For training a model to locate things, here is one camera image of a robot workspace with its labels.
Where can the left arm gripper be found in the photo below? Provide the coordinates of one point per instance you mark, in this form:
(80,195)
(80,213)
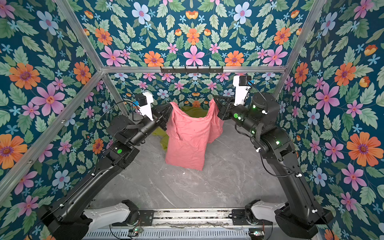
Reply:
(156,113)

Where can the pink cloth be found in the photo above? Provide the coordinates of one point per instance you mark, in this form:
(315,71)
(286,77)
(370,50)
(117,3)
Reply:
(189,137)

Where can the white vented panel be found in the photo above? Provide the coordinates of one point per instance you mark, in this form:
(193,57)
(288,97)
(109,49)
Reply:
(169,234)

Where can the aluminium frame post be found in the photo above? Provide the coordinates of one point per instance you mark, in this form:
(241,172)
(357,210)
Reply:
(83,39)
(313,15)

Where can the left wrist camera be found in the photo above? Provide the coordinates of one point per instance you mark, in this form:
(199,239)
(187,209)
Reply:
(145,100)

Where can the aluminium frame post left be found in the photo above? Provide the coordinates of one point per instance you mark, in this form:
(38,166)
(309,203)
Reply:
(83,39)

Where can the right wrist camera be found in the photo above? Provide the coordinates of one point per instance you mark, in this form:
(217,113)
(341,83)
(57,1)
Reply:
(242,89)

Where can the olive green cloth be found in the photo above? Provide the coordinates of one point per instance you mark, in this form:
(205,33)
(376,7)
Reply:
(191,112)

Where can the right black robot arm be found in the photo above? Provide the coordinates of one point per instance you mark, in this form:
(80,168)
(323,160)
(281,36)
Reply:
(301,214)

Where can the left base circuit board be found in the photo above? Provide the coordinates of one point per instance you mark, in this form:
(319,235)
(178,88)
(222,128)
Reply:
(135,232)

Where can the aluminium frame post right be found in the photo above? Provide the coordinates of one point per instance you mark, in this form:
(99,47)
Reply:
(313,15)

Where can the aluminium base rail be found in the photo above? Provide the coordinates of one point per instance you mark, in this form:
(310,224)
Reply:
(195,217)

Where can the base circuit board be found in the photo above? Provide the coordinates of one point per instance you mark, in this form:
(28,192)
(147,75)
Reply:
(256,234)
(135,232)

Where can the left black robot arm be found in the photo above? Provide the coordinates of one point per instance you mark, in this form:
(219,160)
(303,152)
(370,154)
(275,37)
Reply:
(69,218)

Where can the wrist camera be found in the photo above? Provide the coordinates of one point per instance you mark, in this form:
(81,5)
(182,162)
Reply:
(145,100)
(242,89)

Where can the aluminium top back bar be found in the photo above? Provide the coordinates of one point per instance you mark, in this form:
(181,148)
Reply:
(252,69)

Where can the black hook rack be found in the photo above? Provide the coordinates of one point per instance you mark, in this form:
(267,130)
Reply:
(188,70)

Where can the right base circuit board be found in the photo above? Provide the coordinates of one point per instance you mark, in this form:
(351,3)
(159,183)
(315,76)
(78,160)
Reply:
(256,234)

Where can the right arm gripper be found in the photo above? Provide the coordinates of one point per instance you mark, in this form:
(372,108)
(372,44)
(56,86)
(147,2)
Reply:
(227,105)

